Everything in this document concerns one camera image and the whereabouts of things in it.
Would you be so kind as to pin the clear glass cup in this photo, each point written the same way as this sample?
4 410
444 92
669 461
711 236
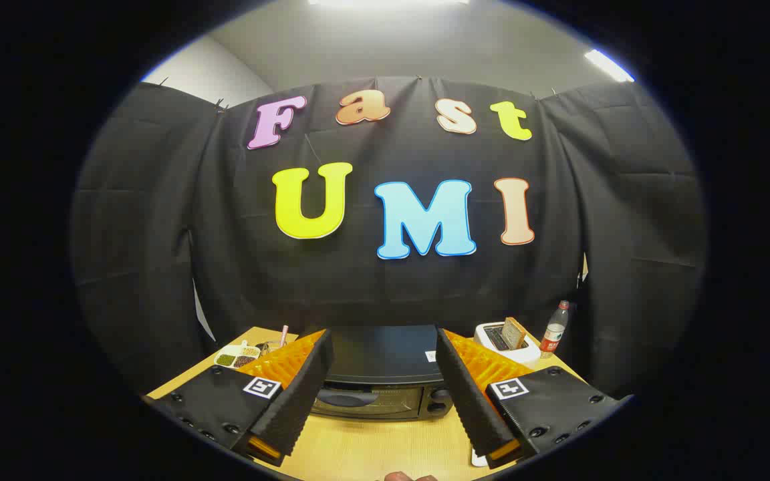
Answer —
268 348

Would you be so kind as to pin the ceiling light panel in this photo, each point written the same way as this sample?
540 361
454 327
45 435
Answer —
609 65

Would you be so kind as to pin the white pop-up toaster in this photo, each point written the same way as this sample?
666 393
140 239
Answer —
522 353

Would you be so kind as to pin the white divided bean tray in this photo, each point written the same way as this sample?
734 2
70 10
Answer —
234 357

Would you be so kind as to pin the clear water bottle red label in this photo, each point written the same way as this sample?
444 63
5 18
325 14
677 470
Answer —
554 334

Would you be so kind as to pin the brown bread slice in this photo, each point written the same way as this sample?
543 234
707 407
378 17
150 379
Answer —
514 332

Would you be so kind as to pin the black toaster oven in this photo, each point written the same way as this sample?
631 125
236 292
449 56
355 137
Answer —
385 354

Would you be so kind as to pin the pink checkered straw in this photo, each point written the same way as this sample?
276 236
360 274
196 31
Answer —
284 336

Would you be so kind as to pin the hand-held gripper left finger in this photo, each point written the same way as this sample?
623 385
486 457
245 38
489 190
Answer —
291 401

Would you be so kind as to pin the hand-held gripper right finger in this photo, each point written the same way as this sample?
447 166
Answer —
472 401

